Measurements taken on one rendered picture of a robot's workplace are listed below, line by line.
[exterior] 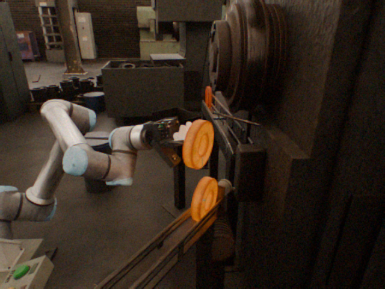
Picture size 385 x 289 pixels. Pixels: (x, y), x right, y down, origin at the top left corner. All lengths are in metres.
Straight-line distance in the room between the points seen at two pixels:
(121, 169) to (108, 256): 0.91
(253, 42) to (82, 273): 1.44
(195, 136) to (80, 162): 0.37
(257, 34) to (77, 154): 0.71
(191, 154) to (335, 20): 0.50
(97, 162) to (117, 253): 0.96
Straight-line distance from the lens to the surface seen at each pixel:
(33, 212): 1.75
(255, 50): 1.02
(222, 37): 1.10
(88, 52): 10.82
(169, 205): 2.09
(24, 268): 0.97
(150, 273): 0.71
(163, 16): 3.75
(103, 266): 1.75
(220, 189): 0.99
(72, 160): 0.92
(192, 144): 0.77
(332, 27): 0.85
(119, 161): 0.97
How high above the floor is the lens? 1.25
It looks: 25 degrees down
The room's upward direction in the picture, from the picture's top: straight up
